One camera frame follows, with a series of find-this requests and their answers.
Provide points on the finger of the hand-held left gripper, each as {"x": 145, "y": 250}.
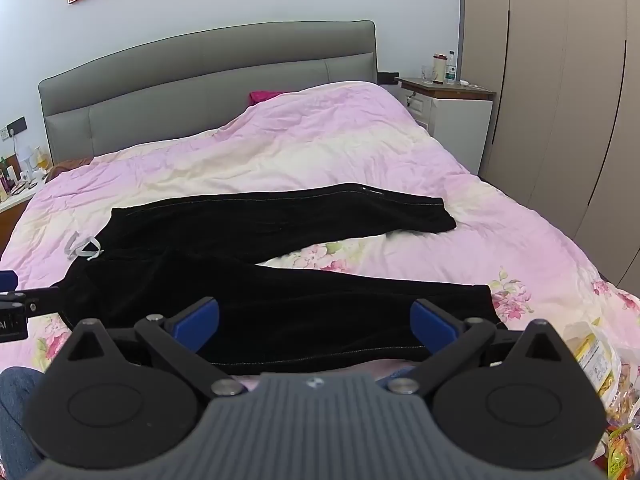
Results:
{"x": 7, "y": 280}
{"x": 35, "y": 302}

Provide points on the person's jeans leg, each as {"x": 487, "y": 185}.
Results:
{"x": 17, "y": 410}

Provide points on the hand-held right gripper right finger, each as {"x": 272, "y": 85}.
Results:
{"x": 432, "y": 325}

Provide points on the yellow snack bag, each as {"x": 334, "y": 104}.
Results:
{"x": 595, "y": 360}

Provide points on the black pants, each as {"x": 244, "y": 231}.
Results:
{"x": 250, "y": 285}

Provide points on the clear drinking glass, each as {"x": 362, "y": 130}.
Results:
{"x": 427, "y": 75}

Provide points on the plastic water bottle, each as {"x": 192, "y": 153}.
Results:
{"x": 450, "y": 70}

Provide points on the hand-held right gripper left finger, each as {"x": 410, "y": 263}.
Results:
{"x": 197, "y": 322}

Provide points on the white jar with red lid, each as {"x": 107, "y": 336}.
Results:
{"x": 439, "y": 70}

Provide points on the red snack bag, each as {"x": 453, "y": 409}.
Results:
{"x": 622, "y": 452}

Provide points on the pink floral blanket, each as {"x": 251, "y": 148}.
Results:
{"x": 325, "y": 135}

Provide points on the black wall socket panel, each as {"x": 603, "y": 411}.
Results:
{"x": 12, "y": 127}

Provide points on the white nightstand with brown top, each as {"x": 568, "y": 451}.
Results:
{"x": 460, "y": 125}

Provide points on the wooden nightstand with white top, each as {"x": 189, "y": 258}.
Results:
{"x": 10, "y": 220}

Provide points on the grey padded headboard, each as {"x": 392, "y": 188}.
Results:
{"x": 200, "y": 90}

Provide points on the magenta cloth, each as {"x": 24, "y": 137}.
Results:
{"x": 267, "y": 97}

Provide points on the beige wardrobe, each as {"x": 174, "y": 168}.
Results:
{"x": 565, "y": 85}

